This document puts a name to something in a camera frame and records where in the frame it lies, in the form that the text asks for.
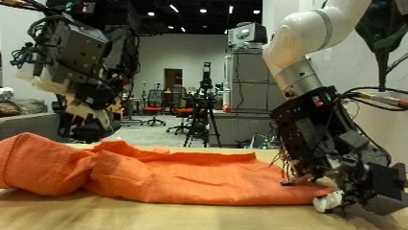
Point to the orange button-up shirt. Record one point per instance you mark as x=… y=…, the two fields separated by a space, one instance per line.
x=170 y=175

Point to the clear plastic bottle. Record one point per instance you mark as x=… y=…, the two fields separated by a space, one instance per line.
x=265 y=143

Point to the white round plant pot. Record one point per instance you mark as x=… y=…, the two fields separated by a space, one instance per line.
x=386 y=134

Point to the grey low counter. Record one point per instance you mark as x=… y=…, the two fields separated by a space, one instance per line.
x=241 y=127

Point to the brown cushion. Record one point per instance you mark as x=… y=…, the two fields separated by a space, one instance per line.
x=22 y=107

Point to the brown door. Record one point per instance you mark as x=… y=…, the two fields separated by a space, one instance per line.
x=172 y=78

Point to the silver crumpled bag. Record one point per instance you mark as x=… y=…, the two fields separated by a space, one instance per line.
x=5 y=94

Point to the red ball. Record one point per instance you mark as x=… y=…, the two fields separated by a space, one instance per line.
x=227 y=108

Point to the grey filing cabinet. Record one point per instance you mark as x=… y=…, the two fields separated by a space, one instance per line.
x=249 y=83

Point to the orange seat office chair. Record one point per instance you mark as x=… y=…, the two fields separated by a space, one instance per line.
x=152 y=109
x=182 y=111

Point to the black office chair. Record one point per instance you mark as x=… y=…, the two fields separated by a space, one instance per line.
x=90 y=132

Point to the grey sofa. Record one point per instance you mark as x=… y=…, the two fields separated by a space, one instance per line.
x=25 y=127

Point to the dark green leafy plant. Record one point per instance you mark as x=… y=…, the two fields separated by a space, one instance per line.
x=382 y=35

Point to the white boxy monitor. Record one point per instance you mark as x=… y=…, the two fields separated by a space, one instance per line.
x=248 y=34

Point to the black camera tripod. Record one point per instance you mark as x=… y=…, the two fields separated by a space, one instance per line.
x=204 y=108

